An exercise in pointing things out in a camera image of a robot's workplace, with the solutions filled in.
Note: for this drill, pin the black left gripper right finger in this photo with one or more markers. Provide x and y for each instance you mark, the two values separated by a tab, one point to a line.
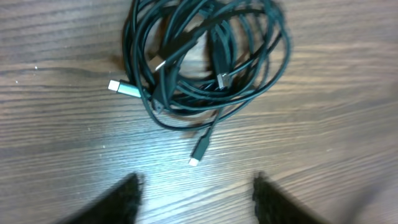
273	205

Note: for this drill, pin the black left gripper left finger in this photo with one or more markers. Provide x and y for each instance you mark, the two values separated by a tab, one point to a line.
120	204

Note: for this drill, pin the black USB cable pulled apart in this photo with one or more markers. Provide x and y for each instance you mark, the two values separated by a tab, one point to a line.
191	57

